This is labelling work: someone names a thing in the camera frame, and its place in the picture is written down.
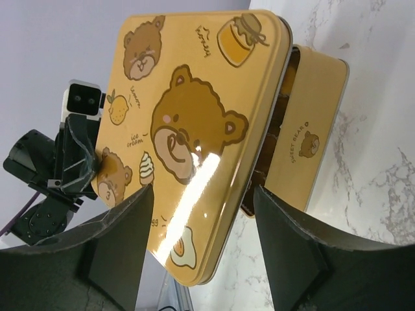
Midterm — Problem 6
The steel tray lid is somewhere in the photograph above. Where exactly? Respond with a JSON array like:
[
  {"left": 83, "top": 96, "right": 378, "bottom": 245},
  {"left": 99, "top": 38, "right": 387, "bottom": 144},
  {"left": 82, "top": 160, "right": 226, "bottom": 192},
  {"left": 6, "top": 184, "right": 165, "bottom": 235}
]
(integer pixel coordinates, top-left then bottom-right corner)
[{"left": 92, "top": 10, "right": 292, "bottom": 286}]

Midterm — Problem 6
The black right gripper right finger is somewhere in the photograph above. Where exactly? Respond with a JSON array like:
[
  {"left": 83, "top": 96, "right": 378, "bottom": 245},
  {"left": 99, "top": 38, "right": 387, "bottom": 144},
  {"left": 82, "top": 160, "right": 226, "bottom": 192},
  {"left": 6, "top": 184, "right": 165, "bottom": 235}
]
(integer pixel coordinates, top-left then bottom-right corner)
[{"left": 254, "top": 187, "right": 414, "bottom": 310}]

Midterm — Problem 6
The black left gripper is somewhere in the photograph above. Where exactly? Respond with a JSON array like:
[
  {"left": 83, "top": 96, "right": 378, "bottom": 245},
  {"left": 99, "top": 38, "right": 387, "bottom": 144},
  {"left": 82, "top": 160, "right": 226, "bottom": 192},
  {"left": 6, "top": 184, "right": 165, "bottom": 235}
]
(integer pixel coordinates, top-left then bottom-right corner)
[{"left": 3, "top": 113, "right": 99, "bottom": 212}]

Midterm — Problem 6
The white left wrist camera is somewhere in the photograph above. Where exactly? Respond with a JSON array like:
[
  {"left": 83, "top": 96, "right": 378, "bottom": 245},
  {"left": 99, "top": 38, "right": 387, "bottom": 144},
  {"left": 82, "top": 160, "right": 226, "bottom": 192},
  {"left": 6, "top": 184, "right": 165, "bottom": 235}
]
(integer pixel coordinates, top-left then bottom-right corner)
[{"left": 60, "top": 79, "right": 106, "bottom": 124}]

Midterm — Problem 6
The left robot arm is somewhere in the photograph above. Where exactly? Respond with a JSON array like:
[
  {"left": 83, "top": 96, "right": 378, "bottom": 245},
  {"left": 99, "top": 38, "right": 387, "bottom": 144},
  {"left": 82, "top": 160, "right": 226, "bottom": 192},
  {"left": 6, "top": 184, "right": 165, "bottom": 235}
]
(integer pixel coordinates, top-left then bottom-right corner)
[{"left": 1, "top": 114, "right": 100, "bottom": 246}]

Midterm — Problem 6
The gold chocolate box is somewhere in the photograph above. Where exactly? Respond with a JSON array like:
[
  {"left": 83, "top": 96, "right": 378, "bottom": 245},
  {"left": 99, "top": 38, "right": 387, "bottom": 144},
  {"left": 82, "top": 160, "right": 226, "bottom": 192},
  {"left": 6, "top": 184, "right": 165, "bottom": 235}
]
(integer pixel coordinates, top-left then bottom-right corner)
[{"left": 241, "top": 45, "right": 350, "bottom": 218}]

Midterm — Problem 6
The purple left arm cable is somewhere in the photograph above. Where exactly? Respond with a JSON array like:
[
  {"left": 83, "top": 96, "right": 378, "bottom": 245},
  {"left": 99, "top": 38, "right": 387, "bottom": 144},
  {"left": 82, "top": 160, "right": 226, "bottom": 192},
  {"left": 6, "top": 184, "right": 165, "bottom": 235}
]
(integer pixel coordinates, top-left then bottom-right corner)
[{"left": 0, "top": 190, "right": 42, "bottom": 239}]

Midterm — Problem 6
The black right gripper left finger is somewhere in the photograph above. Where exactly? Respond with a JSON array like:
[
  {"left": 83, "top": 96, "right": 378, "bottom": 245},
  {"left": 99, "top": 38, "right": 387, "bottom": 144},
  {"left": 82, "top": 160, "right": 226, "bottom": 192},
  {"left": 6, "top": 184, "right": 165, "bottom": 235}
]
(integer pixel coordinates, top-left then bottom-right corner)
[{"left": 1, "top": 185, "right": 153, "bottom": 310}]

